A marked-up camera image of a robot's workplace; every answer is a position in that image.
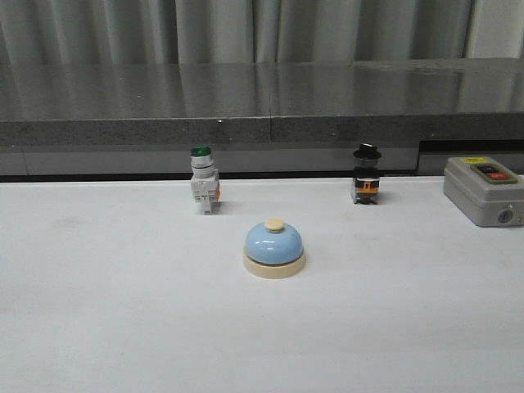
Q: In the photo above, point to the blue cream call bell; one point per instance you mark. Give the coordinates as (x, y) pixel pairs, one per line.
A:
(274, 250)

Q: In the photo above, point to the grey stone counter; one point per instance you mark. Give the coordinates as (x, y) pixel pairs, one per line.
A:
(293, 119)

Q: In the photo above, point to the grey push button box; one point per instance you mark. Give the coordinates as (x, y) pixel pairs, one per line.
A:
(487, 192)

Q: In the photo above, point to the grey curtain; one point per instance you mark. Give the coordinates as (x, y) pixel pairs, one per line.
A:
(192, 32)

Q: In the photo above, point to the green push button switch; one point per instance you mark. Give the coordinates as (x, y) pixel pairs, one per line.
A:
(205, 179)

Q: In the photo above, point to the black selector knob switch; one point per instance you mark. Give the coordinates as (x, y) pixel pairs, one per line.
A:
(366, 179)

